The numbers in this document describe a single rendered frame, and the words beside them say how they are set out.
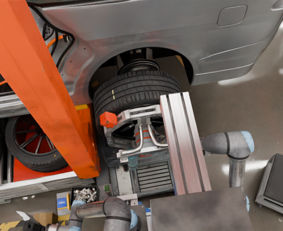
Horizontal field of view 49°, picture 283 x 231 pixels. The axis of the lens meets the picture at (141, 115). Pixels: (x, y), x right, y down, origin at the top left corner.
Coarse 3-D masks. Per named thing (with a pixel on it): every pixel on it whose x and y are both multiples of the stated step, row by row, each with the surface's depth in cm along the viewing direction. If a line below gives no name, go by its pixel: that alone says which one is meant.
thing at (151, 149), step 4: (144, 148) 202; (148, 148) 202; (152, 148) 202; (156, 148) 202; (160, 148) 202; (164, 148) 202; (168, 148) 203; (136, 152) 201; (140, 152) 201; (144, 152) 201; (148, 152) 202; (152, 152) 204; (120, 156) 200; (124, 156) 201; (128, 156) 202
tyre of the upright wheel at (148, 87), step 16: (112, 80) 208; (128, 80) 203; (144, 80) 204; (160, 80) 207; (176, 80) 221; (96, 96) 218; (112, 96) 203; (128, 96) 198; (144, 96) 197; (96, 112) 216; (112, 112) 204
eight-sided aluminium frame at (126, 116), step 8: (128, 112) 199; (136, 112) 201; (152, 112) 198; (160, 112) 198; (120, 120) 200; (128, 120) 199; (104, 128) 211; (112, 128) 206; (112, 136) 227; (160, 136) 242; (112, 144) 228; (120, 144) 233; (128, 144) 243
